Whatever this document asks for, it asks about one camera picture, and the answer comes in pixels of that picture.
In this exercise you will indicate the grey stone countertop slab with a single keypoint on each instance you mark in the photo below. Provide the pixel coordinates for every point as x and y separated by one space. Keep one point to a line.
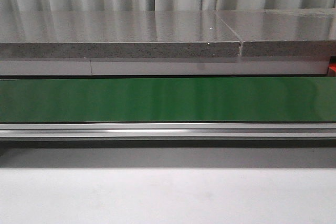
121 34

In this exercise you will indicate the green conveyor belt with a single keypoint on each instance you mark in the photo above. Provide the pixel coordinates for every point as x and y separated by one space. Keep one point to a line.
203 99

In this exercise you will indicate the grey stone slab right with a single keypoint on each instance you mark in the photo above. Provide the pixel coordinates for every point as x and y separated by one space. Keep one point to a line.
283 33

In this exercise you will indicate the white cabinet front panel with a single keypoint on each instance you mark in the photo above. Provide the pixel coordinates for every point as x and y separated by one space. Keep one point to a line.
165 66

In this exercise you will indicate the red object at right edge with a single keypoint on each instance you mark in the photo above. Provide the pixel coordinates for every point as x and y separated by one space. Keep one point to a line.
332 70

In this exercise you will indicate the aluminium conveyor side rail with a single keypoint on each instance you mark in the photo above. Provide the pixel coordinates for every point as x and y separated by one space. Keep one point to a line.
158 131

